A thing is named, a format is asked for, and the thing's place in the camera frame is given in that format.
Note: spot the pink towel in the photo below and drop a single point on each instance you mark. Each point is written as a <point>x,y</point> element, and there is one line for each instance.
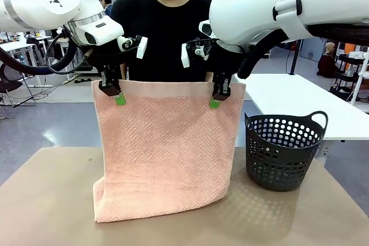
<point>167,148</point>

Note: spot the dark perforated plastic basket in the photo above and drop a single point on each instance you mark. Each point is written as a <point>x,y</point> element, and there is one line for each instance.
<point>282,156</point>

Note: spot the background person dark hair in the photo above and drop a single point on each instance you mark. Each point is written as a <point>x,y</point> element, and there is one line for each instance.
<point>105,1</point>

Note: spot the long white desk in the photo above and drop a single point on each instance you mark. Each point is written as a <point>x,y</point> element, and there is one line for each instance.
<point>17,45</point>

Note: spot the person's right forearm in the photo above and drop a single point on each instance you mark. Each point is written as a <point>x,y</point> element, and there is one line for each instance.
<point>123,71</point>

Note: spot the person's left forearm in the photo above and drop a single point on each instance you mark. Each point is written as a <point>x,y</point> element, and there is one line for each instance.
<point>209,76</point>

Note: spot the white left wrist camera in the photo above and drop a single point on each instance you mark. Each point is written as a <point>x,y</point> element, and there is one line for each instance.
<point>142,47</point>

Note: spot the black utility cart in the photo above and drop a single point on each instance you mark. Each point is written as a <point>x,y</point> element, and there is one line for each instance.
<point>346,76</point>

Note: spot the bald mannequin bust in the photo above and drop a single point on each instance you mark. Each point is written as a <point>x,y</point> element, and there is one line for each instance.
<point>327,58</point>

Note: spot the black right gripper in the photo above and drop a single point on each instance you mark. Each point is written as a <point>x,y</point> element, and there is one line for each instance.
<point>226,61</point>

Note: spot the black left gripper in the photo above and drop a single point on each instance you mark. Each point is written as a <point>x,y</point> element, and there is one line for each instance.
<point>106,56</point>

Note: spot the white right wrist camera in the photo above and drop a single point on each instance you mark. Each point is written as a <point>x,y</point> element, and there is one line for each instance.
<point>186,56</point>

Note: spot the black mesh office chair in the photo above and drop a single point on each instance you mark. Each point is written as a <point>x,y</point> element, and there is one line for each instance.
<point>10,79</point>

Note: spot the white metal rack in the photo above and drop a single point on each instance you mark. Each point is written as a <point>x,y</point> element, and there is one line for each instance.
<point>361,79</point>

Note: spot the black power strip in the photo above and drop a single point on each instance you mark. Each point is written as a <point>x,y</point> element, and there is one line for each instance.
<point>82,80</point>

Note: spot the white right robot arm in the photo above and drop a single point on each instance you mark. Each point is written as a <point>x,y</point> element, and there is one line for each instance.
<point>259,7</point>

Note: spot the person in black t-shirt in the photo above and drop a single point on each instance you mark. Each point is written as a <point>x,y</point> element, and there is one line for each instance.
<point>161,41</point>

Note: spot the black stand white top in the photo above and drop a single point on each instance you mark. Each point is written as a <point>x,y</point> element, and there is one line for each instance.
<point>295,56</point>

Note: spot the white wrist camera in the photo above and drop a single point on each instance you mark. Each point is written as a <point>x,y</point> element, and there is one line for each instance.
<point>142,47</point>
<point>186,56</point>

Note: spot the orange fabric roll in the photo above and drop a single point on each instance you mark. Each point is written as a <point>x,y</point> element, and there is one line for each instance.
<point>350,56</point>

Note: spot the large white table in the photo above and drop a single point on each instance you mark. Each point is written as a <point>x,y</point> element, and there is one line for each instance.
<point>288,96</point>

